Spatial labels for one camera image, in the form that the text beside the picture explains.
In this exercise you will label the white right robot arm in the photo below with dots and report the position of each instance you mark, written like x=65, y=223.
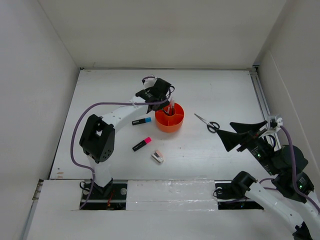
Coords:
x=286, y=168

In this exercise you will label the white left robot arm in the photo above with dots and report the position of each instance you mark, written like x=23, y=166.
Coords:
x=98, y=137

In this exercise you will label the blue highlighter marker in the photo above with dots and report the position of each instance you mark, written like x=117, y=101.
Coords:
x=141, y=121

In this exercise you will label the orange round desk organizer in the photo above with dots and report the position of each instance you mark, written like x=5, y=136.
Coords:
x=170, y=123

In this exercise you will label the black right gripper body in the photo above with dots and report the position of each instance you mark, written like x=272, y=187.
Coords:
x=261, y=149

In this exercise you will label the pink highlighter marker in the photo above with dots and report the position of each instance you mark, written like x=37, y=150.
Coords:
x=141, y=144

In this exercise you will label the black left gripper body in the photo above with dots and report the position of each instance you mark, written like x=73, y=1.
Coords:
x=162, y=105

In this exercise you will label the aluminium rail right side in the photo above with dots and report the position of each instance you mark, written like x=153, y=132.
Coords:
x=262, y=102

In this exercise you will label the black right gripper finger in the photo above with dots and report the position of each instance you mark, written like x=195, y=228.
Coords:
x=242, y=128
x=231, y=139

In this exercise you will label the black handled scissors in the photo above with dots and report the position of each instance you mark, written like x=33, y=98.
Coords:
x=212, y=126

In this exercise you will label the pink gel pen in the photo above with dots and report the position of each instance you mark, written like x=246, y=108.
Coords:
x=169, y=107

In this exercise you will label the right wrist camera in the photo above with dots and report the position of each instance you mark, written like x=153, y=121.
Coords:
x=274, y=123

